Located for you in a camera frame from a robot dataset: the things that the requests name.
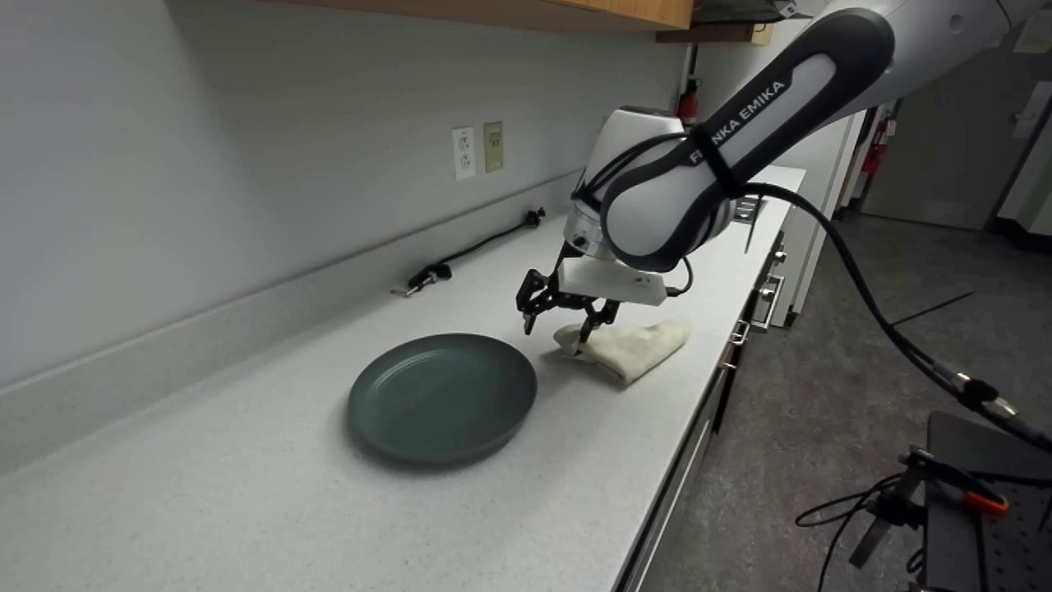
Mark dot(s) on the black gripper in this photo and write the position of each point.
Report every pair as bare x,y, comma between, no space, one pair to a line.
561,299

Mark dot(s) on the cream cloth towel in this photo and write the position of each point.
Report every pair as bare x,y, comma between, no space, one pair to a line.
635,349

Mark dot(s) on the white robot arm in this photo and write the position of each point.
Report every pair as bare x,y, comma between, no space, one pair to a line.
743,120

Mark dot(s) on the dark green plate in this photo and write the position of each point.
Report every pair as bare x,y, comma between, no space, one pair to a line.
446,397

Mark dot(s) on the white electrical outlet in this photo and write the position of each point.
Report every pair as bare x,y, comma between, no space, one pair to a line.
464,154

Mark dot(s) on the wooden upper cabinet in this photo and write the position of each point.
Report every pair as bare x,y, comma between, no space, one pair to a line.
526,11

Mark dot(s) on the red fire extinguisher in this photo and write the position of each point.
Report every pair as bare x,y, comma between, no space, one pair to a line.
876,150

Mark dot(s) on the black side table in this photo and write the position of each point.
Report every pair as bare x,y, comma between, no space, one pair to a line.
986,528

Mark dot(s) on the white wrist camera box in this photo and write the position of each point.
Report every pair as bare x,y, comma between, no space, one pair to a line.
614,282

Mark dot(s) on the wall power outlets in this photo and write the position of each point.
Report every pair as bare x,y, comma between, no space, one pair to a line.
493,146

